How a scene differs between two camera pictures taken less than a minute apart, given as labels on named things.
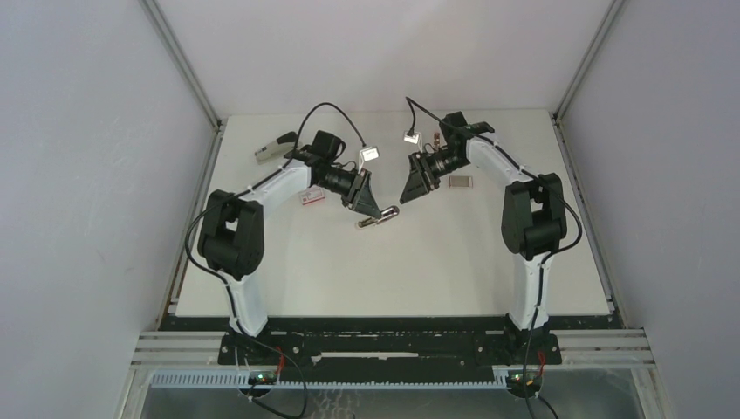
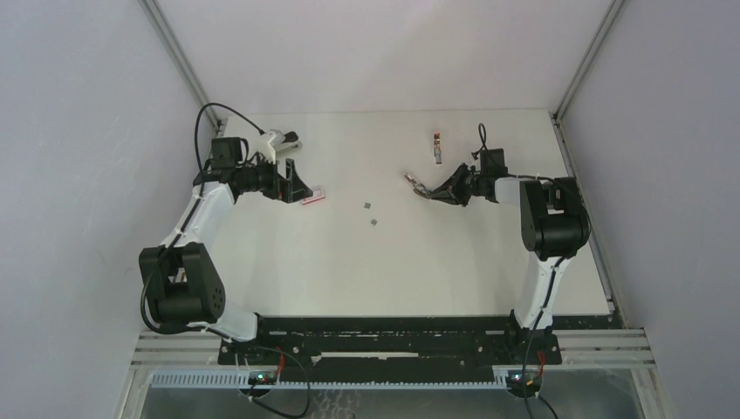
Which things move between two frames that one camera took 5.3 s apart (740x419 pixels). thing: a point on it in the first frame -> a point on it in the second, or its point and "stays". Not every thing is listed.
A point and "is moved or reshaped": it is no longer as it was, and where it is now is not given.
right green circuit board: [515, 382] stays
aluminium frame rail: [576, 348] stays
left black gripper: [362, 198] -> [288, 189]
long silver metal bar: [284, 145] stays
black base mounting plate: [390, 344] stays
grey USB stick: [385, 214] is moved or reshaped
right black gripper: [418, 182] -> [452, 191]
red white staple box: [311, 195] stays
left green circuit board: [263, 377] stays
